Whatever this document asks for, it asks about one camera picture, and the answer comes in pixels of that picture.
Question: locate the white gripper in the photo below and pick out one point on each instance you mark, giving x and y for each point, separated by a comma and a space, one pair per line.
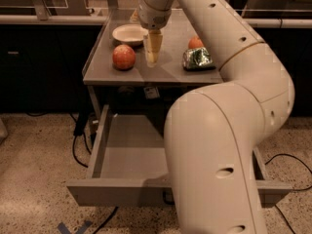
154, 18

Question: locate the red apple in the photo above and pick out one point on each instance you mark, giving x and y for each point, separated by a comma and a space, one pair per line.
123, 57

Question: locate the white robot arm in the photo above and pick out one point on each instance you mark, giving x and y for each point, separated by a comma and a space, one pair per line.
256, 97

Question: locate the grey open drawer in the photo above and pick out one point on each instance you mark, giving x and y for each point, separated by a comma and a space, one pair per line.
130, 160

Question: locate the white bowl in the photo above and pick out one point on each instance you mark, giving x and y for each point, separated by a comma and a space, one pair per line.
130, 34

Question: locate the orange fruit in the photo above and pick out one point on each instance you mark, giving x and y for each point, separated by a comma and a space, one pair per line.
195, 42

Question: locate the green chip bag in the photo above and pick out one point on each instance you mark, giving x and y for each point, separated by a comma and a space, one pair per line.
197, 59

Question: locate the blue tape cross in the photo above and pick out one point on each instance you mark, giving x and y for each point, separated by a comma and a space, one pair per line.
81, 229

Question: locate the metal rail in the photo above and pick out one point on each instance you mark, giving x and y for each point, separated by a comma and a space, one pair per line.
84, 20

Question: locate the black drawer handle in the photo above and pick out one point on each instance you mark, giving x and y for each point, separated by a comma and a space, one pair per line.
168, 198

